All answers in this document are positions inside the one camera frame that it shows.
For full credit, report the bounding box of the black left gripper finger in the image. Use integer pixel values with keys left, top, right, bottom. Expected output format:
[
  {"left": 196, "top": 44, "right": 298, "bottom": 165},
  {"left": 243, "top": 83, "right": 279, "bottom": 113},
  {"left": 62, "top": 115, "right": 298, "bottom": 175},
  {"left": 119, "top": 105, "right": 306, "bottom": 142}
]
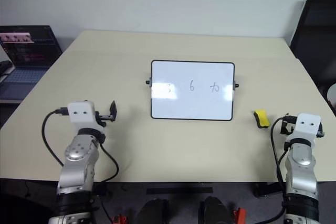
[{"left": 109, "top": 100, "right": 118, "bottom": 123}]

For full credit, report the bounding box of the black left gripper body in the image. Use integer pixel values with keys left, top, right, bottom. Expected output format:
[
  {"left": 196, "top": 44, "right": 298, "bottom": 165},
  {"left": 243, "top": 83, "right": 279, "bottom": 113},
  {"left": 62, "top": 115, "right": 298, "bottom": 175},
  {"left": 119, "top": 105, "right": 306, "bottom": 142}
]
[{"left": 94, "top": 111, "right": 112, "bottom": 128}]

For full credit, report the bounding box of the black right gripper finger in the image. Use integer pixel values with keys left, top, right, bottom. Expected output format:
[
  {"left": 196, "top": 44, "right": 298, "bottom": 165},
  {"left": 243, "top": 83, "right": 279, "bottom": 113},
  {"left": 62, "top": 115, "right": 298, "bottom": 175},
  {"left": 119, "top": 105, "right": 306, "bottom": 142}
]
[
  {"left": 316, "top": 123, "right": 326, "bottom": 139},
  {"left": 279, "top": 119, "right": 295, "bottom": 137}
]

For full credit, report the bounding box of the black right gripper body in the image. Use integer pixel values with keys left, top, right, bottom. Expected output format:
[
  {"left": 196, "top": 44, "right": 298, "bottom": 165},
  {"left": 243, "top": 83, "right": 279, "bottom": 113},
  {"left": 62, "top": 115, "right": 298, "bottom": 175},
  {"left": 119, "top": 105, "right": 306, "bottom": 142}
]
[{"left": 282, "top": 113, "right": 298, "bottom": 130}]

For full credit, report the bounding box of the yellow and black eraser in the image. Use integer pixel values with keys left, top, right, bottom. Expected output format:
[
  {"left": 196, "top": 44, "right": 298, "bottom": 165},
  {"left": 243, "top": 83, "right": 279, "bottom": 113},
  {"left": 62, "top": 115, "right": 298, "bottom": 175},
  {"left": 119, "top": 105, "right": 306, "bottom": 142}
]
[{"left": 252, "top": 109, "right": 271, "bottom": 130}]

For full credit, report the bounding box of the white round object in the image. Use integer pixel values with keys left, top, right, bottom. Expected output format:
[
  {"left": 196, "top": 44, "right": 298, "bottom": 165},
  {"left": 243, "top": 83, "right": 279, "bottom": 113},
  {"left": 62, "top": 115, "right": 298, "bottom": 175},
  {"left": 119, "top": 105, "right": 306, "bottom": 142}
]
[{"left": 328, "top": 83, "right": 336, "bottom": 107}]

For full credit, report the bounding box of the black table leg foot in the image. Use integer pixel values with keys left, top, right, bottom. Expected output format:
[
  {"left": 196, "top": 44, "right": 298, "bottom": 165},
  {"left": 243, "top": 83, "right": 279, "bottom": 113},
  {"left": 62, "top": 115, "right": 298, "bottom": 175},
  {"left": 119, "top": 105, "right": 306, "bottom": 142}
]
[{"left": 253, "top": 182, "right": 282, "bottom": 199}]

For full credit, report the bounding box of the small black-framed whiteboard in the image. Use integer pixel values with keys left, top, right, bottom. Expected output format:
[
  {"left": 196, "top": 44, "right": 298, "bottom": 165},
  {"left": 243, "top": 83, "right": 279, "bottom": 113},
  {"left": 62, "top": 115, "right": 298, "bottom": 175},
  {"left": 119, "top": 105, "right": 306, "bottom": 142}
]
[{"left": 145, "top": 59, "right": 240, "bottom": 122}]

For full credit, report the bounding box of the black monitor screen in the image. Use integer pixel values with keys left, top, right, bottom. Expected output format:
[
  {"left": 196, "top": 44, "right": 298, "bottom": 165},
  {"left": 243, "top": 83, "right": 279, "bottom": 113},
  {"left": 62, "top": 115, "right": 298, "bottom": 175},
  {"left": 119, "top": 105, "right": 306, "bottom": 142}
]
[{"left": 289, "top": 0, "right": 336, "bottom": 118}]

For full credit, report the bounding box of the open blue laptop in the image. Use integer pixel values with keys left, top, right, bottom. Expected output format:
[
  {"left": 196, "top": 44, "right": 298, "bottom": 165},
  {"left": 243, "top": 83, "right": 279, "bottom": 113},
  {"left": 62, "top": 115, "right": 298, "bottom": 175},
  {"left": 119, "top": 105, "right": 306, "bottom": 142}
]
[{"left": 0, "top": 25, "right": 64, "bottom": 102}]

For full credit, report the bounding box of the dark rounded shape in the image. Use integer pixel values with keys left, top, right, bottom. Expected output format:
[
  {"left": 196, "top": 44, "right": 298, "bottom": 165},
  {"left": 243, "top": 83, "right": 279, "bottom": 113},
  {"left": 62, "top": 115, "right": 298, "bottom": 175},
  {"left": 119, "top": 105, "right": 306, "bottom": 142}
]
[
  {"left": 135, "top": 198, "right": 170, "bottom": 224},
  {"left": 199, "top": 196, "right": 235, "bottom": 224}
]

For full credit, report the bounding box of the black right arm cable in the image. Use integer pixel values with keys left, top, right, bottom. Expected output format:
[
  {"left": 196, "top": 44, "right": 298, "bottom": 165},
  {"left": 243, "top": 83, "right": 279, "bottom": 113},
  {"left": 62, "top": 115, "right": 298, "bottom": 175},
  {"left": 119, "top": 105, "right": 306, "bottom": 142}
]
[{"left": 270, "top": 117, "right": 288, "bottom": 192}]

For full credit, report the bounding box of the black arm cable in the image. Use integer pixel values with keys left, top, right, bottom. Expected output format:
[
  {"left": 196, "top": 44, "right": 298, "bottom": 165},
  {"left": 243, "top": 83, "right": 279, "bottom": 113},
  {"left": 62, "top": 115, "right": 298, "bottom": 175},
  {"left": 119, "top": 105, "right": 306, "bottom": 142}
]
[
  {"left": 41, "top": 106, "right": 120, "bottom": 184},
  {"left": 270, "top": 117, "right": 288, "bottom": 192}
]

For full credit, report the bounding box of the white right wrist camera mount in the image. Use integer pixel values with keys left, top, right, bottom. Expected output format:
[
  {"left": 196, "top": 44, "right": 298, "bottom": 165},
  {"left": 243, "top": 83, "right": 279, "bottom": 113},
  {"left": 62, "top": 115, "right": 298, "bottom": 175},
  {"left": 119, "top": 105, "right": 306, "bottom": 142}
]
[{"left": 288, "top": 113, "right": 322, "bottom": 146}]

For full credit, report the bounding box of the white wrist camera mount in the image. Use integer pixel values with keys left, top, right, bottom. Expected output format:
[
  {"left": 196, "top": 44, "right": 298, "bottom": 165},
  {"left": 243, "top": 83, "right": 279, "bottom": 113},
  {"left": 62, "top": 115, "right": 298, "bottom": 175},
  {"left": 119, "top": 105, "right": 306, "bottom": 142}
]
[
  {"left": 288, "top": 113, "right": 322, "bottom": 146},
  {"left": 67, "top": 101, "right": 105, "bottom": 133}
]

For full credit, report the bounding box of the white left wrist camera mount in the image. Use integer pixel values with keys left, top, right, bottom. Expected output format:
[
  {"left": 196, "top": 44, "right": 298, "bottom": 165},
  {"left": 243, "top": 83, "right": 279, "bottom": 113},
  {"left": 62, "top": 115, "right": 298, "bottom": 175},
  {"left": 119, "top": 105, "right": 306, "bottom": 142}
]
[{"left": 67, "top": 101, "right": 105, "bottom": 133}]

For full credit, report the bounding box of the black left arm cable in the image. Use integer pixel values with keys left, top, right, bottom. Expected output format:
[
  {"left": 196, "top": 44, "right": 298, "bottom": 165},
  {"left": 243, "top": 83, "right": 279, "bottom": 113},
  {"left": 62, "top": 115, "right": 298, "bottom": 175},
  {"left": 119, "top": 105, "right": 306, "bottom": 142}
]
[{"left": 41, "top": 106, "right": 120, "bottom": 184}]

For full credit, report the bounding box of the red orange bracket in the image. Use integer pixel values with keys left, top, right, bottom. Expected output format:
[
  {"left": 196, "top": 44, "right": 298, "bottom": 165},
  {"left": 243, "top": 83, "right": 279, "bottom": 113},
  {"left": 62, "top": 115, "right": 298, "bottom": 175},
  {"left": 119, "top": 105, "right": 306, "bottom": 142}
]
[
  {"left": 112, "top": 214, "right": 129, "bottom": 224},
  {"left": 233, "top": 207, "right": 247, "bottom": 224}
]

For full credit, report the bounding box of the black table frame bar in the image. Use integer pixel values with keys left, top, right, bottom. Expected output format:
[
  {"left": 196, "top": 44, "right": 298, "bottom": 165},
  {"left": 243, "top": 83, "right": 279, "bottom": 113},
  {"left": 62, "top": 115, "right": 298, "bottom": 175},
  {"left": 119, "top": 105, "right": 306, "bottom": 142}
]
[{"left": 145, "top": 187, "right": 214, "bottom": 195}]

